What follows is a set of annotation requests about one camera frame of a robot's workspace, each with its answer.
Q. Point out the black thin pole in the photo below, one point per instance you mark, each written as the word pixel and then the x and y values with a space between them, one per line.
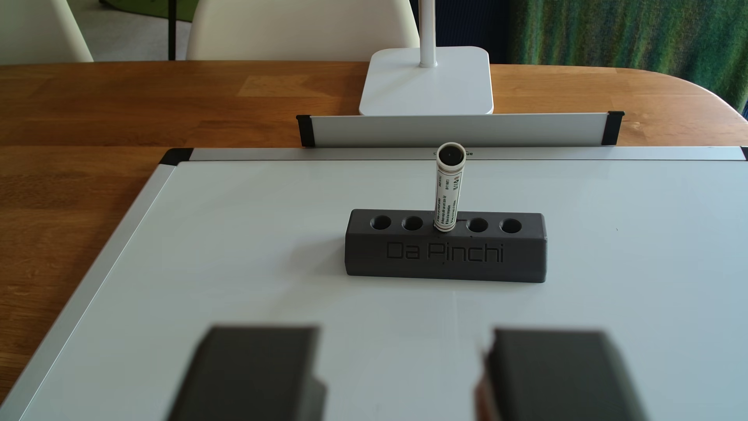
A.
pixel 172 29

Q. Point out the green curtain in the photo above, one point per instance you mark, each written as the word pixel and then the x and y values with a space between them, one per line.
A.
pixel 631 41

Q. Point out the whiteboard with aluminium frame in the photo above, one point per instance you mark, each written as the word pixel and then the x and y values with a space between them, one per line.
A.
pixel 175 263

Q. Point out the white whiteboard marker pen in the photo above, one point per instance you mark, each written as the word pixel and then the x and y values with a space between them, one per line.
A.
pixel 449 187

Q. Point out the white lamp stand base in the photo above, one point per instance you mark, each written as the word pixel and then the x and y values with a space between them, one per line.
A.
pixel 426 82

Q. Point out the aluminium whiteboard pen tray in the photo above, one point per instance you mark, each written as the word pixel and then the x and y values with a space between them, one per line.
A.
pixel 456 130

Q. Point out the grey Da Pinchi pen holder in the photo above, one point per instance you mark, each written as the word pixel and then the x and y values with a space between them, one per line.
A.
pixel 444 251

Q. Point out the white plastic chair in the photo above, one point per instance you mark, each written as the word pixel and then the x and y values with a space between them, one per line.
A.
pixel 35 29
pixel 304 32

